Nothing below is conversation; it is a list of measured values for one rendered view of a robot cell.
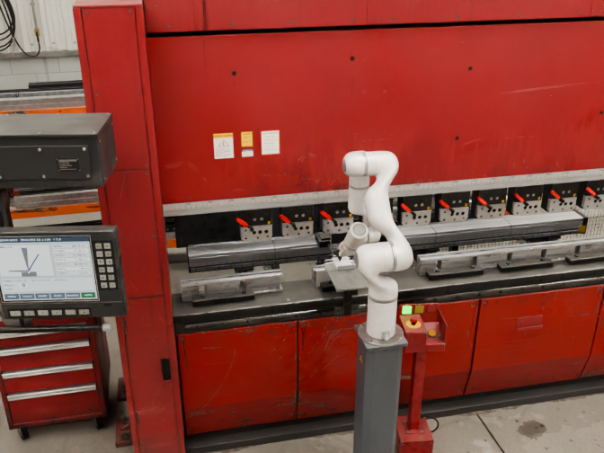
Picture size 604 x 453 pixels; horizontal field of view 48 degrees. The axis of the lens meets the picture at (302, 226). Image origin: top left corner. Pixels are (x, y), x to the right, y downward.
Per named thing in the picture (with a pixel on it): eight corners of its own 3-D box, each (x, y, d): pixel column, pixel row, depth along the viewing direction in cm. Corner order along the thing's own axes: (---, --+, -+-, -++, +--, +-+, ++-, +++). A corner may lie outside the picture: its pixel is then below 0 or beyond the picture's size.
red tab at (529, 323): (517, 331, 369) (519, 320, 366) (515, 329, 370) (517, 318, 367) (542, 327, 371) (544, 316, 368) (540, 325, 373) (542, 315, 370)
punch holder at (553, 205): (548, 213, 356) (553, 183, 348) (539, 207, 363) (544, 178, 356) (574, 211, 358) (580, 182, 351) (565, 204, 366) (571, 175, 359)
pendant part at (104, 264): (3, 320, 254) (-16, 233, 238) (14, 303, 264) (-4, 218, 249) (126, 317, 255) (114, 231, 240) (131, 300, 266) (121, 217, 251)
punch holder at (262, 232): (241, 243, 325) (240, 210, 318) (239, 235, 333) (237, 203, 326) (272, 239, 328) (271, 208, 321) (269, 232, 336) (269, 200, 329)
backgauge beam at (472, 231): (189, 274, 358) (187, 256, 353) (187, 262, 370) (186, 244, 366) (585, 234, 401) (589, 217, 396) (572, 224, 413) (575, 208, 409)
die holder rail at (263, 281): (182, 302, 334) (180, 285, 330) (181, 296, 339) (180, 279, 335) (282, 290, 343) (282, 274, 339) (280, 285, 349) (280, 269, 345)
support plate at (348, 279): (336, 291, 320) (336, 289, 320) (323, 265, 344) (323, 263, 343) (373, 288, 324) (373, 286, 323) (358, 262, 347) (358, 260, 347)
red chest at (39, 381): (13, 449, 365) (-26, 288, 322) (26, 389, 410) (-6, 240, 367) (110, 436, 375) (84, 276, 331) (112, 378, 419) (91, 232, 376)
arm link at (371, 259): (401, 301, 276) (405, 249, 265) (357, 306, 272) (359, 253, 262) (392, 287, 286) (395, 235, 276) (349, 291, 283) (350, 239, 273)
